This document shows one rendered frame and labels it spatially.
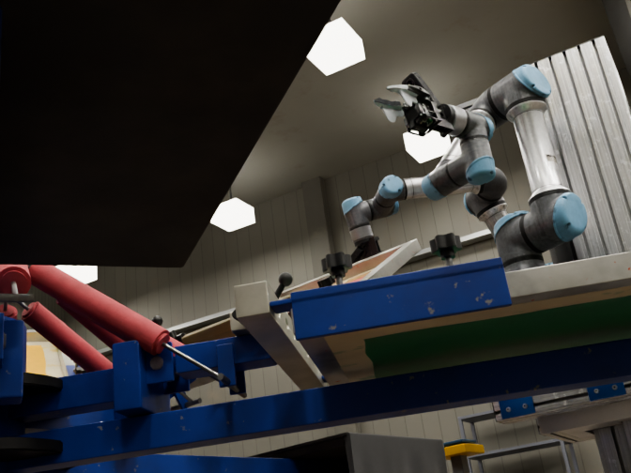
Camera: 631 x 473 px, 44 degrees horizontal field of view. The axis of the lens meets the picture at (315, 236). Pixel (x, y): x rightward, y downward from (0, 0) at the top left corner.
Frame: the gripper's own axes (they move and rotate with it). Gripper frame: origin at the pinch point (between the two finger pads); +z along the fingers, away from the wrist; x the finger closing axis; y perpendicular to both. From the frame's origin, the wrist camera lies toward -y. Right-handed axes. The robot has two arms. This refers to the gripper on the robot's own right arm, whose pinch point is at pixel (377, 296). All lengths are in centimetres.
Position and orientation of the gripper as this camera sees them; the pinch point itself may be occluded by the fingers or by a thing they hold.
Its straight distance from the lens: 277.1
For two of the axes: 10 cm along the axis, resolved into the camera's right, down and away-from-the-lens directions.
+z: 3.0, 9.4, -1.5
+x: 5.6, -0.5, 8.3
